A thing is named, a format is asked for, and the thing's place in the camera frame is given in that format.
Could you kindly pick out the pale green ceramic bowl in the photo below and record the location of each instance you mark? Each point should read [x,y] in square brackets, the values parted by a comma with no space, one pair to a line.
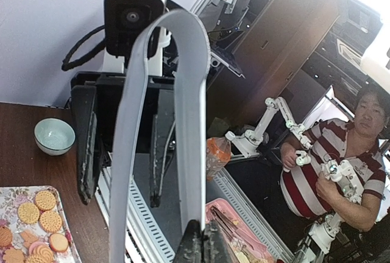
[54,136]

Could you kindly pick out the floral rectangular tray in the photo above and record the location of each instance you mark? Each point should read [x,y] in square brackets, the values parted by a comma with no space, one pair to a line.
[35,216]

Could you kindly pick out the tan sandwich biscuit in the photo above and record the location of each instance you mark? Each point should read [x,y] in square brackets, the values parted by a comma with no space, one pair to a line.
[40,254]

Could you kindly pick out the pink tray with scraps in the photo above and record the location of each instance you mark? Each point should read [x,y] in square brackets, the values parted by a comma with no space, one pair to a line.
[244,246]

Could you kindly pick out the man in striped shirt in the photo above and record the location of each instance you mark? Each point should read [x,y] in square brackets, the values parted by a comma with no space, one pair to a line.
[346,173]

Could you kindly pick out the chocolate chip cookie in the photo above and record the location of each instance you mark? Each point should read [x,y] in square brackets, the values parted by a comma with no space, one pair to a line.
[6,236]

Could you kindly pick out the silver serving tongs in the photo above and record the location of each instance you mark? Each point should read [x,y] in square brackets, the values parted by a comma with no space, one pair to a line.
[182,118]

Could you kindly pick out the orange drink bottle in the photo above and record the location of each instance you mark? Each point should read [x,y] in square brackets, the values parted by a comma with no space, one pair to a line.
[218,154]

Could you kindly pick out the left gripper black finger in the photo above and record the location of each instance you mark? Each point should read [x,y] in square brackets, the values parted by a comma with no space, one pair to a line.
[202,246]

